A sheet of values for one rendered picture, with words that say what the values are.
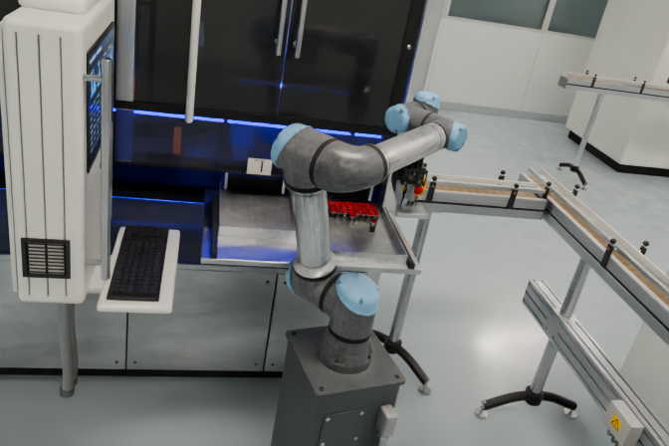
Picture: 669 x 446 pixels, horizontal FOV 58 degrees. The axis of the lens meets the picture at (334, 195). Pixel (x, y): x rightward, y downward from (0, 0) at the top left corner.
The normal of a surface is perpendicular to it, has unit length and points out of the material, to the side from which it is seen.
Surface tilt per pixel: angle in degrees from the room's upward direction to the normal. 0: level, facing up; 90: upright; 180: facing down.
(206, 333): 90
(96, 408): 0
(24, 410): 0
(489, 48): 90
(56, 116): 90
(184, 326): 90
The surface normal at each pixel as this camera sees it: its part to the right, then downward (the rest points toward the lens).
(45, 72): 0.17, 0.44
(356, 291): 0.26, -0.84
